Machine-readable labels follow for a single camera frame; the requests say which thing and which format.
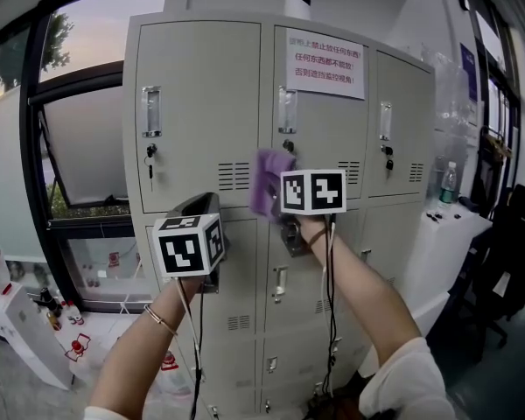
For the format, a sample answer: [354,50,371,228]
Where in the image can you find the red wire frame stand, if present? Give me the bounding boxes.
[160,349,180,372]
[64,332,92,362]

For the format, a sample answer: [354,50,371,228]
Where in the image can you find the black office chair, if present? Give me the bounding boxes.
[457,184,525,361]

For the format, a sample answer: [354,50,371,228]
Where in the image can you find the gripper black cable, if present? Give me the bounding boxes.
[305,214,340,410]
[190,293,207,420]

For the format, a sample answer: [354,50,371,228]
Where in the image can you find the person's left forearm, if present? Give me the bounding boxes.
[89,277,207,410]

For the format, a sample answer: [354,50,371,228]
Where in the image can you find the white paper notice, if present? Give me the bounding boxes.
[284,27,367,102]

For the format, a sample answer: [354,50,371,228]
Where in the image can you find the person's right hand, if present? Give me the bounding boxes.
[299,213,332,247]

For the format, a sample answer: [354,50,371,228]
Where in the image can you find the purple cloth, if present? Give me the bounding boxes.
[249,148,298,226]

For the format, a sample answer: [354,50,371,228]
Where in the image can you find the person's white right sleeve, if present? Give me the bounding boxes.
[358,337,459,420]

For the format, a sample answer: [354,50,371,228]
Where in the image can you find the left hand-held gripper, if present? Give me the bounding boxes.
[151,192,227,296]

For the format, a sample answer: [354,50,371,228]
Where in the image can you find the person's white left sleeve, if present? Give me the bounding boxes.
[83,404,123,420]

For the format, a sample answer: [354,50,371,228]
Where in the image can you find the black bottle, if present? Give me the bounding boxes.
[38,286,62,319]

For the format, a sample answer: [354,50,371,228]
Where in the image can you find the white water dispenser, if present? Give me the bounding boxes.
[0,283,74,392]

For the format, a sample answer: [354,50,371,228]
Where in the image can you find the white security camera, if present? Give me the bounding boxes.
[283,0,312,22]

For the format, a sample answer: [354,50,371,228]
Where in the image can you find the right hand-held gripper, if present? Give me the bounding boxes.
[265,169,347,258]

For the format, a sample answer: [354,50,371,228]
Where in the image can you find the left gripper white cable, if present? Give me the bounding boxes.
[174,277,202,384]

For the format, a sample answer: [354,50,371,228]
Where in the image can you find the gripper white cable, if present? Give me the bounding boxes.
[321,221,338,279]
[174,277,202,384]

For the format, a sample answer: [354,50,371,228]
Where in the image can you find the grey metal locker cabinet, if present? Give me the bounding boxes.
[122,11,437,420]

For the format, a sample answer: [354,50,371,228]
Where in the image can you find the person's white sleeve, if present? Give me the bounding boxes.
[83,404,123,420]
[358,337,459,420]

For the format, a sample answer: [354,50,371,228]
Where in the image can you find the black window frame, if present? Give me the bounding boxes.
[19,0,172,314]

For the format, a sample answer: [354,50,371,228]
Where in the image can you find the green tree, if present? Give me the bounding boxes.
[0,10,75,94]

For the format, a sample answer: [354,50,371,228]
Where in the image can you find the white side counter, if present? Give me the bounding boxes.
[413,206,494,339]

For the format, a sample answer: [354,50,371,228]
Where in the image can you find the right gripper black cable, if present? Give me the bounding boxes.
[305,214,340,410]

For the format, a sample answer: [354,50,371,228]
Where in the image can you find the brown wrist band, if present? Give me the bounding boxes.
[306,227,330,249]

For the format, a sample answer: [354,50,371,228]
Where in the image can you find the grey metal locker door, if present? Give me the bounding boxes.
[269,24,375,212]

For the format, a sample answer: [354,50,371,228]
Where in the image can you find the green label water bottle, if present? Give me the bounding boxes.
[437,160,459,205]

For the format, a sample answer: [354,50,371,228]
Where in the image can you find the small red cap bottles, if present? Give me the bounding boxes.
[65,299,85,326]

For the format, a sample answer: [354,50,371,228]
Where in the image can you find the person's right forearm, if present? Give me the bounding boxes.
[308,229,424,367]

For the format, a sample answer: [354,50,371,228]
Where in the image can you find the right gripper white cable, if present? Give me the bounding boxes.
[321,221,338,279]

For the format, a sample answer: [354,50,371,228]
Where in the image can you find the blue wall poster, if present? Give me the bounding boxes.
[458,42,481,103]

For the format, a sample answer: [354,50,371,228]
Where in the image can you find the gold bracelet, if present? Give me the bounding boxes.
[143,304,179,338]

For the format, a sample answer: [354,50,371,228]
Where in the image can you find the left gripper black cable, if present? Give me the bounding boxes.
[190,293,207,420]

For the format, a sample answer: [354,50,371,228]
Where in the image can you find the clear plastic sheet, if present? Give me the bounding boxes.
[421,41,482,200]

